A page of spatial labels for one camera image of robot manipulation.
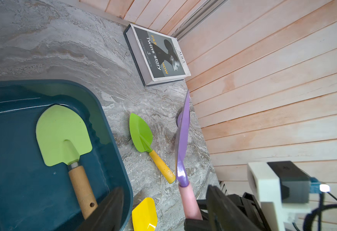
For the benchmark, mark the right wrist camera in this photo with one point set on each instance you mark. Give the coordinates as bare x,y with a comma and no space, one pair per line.
283,191

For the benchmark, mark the light green shovel wooden handle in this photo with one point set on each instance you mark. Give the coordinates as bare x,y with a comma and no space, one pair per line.
62,137

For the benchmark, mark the purple shovel with pink handle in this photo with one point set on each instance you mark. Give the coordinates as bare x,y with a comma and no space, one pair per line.
191,208

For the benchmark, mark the purple trowel with pink handle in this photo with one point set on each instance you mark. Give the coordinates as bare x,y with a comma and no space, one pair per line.
179,118

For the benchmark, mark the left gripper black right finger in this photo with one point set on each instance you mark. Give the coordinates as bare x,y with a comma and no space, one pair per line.
224,215

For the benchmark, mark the black and white book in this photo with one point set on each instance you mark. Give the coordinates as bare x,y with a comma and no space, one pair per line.
158,57

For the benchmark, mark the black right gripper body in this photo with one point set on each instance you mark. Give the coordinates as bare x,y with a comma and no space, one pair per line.
246,204

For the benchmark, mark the teal plastic storage box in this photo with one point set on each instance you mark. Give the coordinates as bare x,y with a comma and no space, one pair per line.
36,197

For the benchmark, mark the yellow plastic scoop right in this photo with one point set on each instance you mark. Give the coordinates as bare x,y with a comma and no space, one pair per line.
144,216

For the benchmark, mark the green trowel with yellow handle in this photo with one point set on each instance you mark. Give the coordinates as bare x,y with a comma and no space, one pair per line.
142,138

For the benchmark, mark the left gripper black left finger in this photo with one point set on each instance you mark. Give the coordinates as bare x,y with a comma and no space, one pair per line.
108,215

